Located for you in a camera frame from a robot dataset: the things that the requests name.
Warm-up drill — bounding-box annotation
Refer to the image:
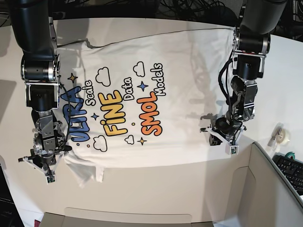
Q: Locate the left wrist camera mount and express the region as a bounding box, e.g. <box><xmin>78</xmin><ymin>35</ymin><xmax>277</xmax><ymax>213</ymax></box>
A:
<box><xmin>200</xmin><ymin>126</ymin><xmax>246</xmax><ymax>155</ymax></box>

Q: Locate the black computer keyboard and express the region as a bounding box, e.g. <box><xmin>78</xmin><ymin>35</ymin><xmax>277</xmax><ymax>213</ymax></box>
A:
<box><xmin>272</xmin><ymin>155</ymin><xmax>303</xmax><ymax>196</ymax></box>

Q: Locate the black monitor corner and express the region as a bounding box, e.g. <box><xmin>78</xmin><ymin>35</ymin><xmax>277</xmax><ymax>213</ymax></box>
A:
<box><xmin>0</xmin><ymin>157</ymin><xmax>24</xmax><ymax>227</ymax></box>

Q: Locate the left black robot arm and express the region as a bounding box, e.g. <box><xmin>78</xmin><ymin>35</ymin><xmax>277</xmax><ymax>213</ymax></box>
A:
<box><xmin>209</xmin><ymin>0</ymin><xmax>287</xmax><ymax>146</ymax></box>

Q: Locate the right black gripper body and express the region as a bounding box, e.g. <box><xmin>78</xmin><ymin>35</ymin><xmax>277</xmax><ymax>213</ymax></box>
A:
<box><xmin>30</xmin><ymin>153</ymin><xmax>63</xmax><ymax>174</ymax></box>

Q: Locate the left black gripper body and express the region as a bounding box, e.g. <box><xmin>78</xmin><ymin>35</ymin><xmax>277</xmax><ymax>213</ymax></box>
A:
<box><xmin>212</xmin><ymin>117</ymin><xmax>244</xmax><ymax>145</ymax></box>

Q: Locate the beige partition box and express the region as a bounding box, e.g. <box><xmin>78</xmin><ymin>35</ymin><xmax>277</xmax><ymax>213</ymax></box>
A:
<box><xmin>41</xmin><ymin>143</ymin><xmax>303</xmax><ymax>227</ymax></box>

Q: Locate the white printed t-shirt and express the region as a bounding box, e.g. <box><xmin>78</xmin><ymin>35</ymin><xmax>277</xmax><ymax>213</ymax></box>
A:
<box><xmin>56</xmin><ymin>28</ymin><xmax>233</xmax><ymax>187</ymax></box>

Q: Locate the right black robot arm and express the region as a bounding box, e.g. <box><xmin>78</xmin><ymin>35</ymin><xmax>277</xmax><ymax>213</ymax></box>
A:
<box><xmin>6</xmin><ymin>0</ymin><xmax>71</xmax><ymax>180</ymax></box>

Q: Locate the green tape roll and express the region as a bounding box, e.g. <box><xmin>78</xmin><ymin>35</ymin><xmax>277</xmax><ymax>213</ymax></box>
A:
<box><xmin>285</xmin><ymin>152</ymin><xmax>295</xmax><ymax>160</ymax></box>

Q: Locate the clear tape dispenser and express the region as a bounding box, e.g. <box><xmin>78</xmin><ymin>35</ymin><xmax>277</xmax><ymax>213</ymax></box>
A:
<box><xmin>267</xmin><ymin>122</ymin><xmax>291</xmax><ymax>152</ymax></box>

